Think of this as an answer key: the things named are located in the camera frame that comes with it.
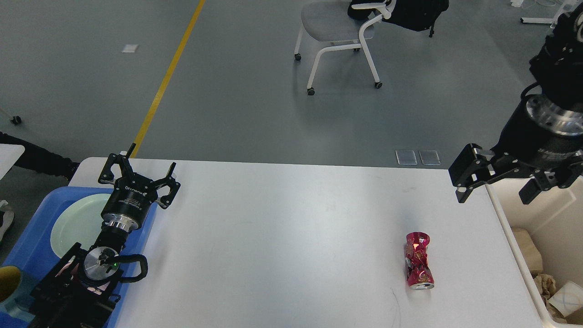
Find beige plastic bin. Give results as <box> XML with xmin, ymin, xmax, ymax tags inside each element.
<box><xmin>486</xmin><ymin>177</ymin><xmax>583</xmax><ymax>328</ymax></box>

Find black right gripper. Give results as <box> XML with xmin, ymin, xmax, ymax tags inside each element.
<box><xmin>448</xmin><ymin>94</ymin><xmax>583</xmax><ymax>204</ymax></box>

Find napkin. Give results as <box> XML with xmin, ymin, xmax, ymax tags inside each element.
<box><xmin>533</xmin><ymin>273</ymin><xmax>567</xmax><ymax>323</ymax></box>

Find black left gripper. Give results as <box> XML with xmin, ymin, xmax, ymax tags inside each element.
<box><xmin>98</xmin><ymin>143</ymin><xmax>182</xmax><ymax>231</ymax></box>

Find blue plastic tray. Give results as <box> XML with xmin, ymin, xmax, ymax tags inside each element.
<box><xmin>0</xmin><ymin>186</ymin><xmax>159</xmax><ymax>328</ymax></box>

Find white grey office chair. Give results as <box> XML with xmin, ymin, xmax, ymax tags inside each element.
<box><xmin>294</xmin><ymin>0</ymin><xmax>396</xmax><ymax>96</ymax></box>

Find teal mug yellow inside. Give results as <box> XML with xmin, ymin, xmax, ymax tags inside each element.
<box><xmin>0</xmin><ymin>266</ymin><xmax>38</xmax><ymax>323</ymax></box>

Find light green plate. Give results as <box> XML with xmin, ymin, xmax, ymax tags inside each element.
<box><xmin>50</xmin><ymin>194</ymin><xmax>110</xmax><ymax>258</ymax></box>

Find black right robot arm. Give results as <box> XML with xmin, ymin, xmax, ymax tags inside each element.
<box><xmin>448</xmin><ymin>5</ymin><xmax>583</xmax><ymax>204</ymax></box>

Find person dark clothing left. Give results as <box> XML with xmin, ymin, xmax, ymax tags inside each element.
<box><xmin>0</xmin><ymin>132</ymin><xmax>80</xmax><ymax>242</ymax></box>

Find white stand base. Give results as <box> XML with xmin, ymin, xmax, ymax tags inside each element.
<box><xmin>519</xmin><ymin>0</ymin><xmax>579</xmax><ymax>25</ymax></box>

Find red small packet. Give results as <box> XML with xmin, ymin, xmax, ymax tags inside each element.
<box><xmin>405</xmin><ymin>232</ymin><xmax>435</xmax><ymax>290</ymax></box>

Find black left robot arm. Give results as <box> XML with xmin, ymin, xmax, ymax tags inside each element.
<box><xmin>29</xmin><ymin>144</ymin><xmax>180</xmax><ymax>328</ymax></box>

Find black backpack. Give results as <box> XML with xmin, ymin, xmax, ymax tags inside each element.
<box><xmin>347</xmin><ymin>0</ymin><xmax>450</xmax><ymax>37</ymax></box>

